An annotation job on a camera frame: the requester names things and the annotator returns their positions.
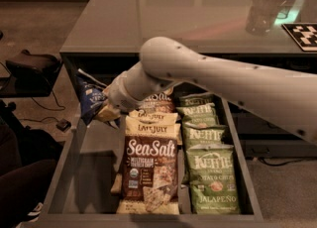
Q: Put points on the blue Kettle chip bag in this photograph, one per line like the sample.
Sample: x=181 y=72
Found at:
x=92 y=98

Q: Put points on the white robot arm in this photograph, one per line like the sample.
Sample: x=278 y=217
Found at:
x=164 y=63

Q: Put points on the middle Late July chip bag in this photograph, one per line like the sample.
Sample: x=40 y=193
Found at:
x=154 y=117

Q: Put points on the rear brown Sea Salt bag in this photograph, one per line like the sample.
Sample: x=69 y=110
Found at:
x=161 y=102

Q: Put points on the brown sea salt bag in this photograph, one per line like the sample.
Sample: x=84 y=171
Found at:
x=149 y=168
x=161 y=102

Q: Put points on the front brown Sea Salt bag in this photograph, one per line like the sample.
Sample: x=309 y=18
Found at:
x=149 y=168

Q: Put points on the open grey top drawer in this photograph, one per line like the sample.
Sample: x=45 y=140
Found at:
x=80 y=197

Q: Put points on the green kettle chip bag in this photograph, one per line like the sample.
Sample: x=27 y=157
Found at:
x=200 y=116
x=196 y=99
x=192 y=137

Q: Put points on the rear green Kettle chip bag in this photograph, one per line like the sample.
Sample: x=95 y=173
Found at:
x=196 y=99

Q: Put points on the front green jalapeno chip bag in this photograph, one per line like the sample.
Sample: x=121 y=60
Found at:
x=212 y=179

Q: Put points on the grey counter cabinet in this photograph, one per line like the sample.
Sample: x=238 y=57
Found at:
x=108 y=35

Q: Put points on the small black power adapter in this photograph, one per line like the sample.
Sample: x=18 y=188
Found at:
x=63 y=125

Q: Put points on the black device on side table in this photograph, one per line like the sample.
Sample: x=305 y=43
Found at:
x=34 y=69

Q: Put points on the person's dark trouser leg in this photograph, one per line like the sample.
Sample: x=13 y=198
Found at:
x=22 y=188

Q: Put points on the black white sneaker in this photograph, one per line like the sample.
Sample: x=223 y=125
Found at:
x=32 y=216

